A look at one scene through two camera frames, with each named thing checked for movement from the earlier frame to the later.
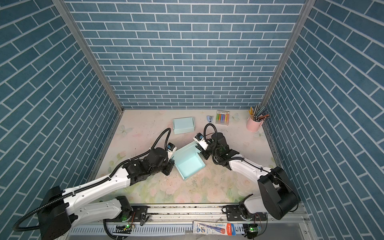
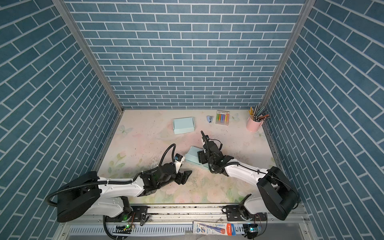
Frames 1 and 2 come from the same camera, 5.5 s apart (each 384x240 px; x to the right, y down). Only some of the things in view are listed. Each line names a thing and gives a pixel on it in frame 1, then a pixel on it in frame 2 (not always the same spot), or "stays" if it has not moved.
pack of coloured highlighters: x=222 y=117 stays
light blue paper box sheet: x=183 y=125 stays
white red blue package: x=215 y=228 stays
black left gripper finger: x=168 y=169 to x=181 y=178
